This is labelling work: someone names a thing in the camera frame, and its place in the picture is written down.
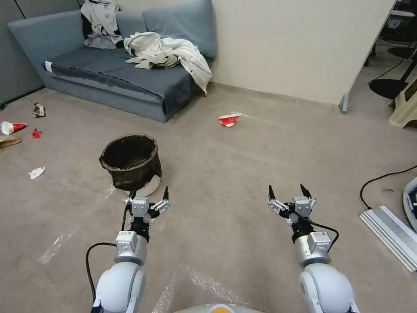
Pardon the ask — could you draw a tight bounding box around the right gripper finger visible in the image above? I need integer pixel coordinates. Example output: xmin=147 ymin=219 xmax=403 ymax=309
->
xmin=267 ymin=185 xmax=288 ymax=214
xmin=299 ymin=183 xmax=318 ymax=210

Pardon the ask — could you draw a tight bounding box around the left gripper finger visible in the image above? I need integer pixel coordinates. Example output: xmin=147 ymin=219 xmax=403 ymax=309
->
xmin=149 ymin=185 xmax=172 ymax=215
xmin=123 ymin=185 xmax=137 ymax=210

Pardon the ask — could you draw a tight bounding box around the trash can with black bag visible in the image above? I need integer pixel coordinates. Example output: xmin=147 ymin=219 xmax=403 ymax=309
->
xmin=99 ymin=133 xmax=163 ymax=197

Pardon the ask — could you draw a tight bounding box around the crushed red white cup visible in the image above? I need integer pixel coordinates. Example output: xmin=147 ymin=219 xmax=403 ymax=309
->
xmin=218 ymin=112 xmax=244 ymax=129

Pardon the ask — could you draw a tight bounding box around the crumpled white tissue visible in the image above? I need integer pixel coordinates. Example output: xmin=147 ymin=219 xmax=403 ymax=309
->
xmin=27 ymin=166 xmax=47 ymax=180

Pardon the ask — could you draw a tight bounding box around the white plastic bin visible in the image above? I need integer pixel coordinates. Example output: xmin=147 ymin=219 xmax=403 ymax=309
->
xmin=402 ymin=177 xmax=417 ymax=233

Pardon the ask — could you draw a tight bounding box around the white robot front shell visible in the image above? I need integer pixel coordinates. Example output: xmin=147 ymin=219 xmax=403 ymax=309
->
xmin=172 ymin=302 xmax=262 ymax=313

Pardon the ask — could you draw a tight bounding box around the blue-grey sofa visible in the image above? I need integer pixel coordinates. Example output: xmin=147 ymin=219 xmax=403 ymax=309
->
xmin=7 ymin=0 xmax=218 ymax=123

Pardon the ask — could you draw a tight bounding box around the beige plastic stool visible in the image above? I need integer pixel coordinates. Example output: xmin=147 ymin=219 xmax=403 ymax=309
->
xmin=388 ymin=81 xmax=417 ymax=130

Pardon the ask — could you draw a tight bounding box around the black round stand base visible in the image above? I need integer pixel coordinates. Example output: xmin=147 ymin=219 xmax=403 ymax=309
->
xmin=368 ymin=77 xmax=410 ymax=100

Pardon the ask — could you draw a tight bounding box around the brown paper bag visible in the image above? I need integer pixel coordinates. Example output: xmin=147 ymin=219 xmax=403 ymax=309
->
xmin=0 ymin=135 xmax=22 ymax=152

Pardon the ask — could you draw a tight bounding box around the red white paper cup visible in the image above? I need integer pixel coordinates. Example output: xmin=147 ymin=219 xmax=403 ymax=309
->
xmin=0 ymin=121 xmax=29 ymax=135

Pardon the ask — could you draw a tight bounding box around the crumpled beige coat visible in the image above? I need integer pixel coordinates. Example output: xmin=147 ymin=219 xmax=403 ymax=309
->
xmin=123 ymin=31 xmax=213 ymax=97

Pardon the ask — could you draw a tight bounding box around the beige jacket with dark lining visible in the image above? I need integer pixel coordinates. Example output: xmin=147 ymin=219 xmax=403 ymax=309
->
xmin=80 ymin=0 xmax=122 ymax=50

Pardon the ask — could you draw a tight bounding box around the blue-grey sofa cushion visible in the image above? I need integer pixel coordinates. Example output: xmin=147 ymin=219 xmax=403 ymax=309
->
xmin=142 ymin=0 xmax=218 ymax=60

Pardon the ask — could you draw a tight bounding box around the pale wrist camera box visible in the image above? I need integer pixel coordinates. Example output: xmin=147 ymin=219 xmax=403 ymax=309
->
xmin=131 ymin=196 xmax=149 ymax=218
xmin=292 ymin=196 xmax=312 ymax=216

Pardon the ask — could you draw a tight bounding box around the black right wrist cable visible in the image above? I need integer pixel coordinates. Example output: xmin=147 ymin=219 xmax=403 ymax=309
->
xmin=290 ymin=213 xmax=340 ymax=252

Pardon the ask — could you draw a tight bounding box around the black floor cable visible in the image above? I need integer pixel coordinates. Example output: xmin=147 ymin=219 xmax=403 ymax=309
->
xmin=359 ymin=165 xmax=417 ymax=211

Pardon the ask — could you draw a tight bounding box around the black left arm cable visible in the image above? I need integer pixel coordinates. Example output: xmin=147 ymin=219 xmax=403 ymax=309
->
xmin=85 ymin=242 xmax=119 ymax=298

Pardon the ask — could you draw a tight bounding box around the silver aluminium rail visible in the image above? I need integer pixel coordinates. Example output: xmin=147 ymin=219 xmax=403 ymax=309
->
xmin=359 ymin=205 xmax=417 ymax=273

